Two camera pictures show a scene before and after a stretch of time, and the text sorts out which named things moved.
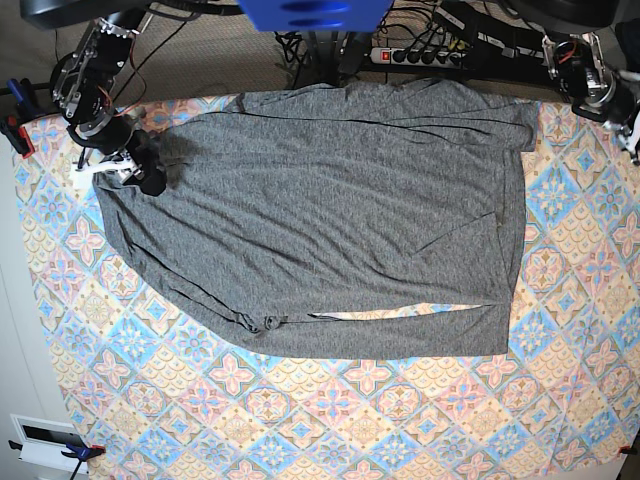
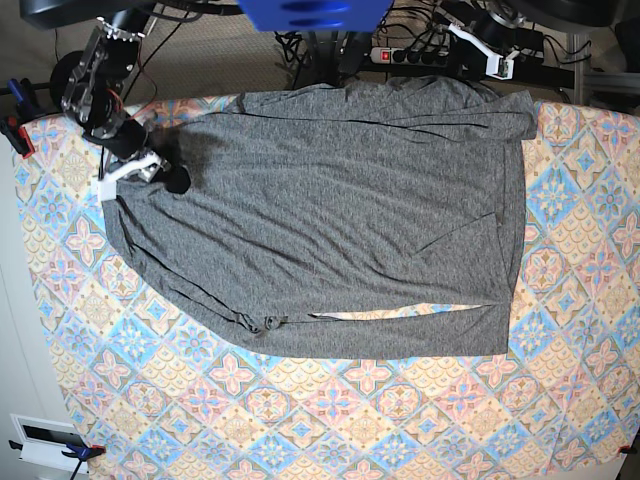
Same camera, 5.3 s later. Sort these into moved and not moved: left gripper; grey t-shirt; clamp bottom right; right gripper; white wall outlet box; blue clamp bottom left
Moved: left gripper; right gripper
Not moved: clamp bottom right; grey t-shirt; blue clamp bottom left; white wall outlet box
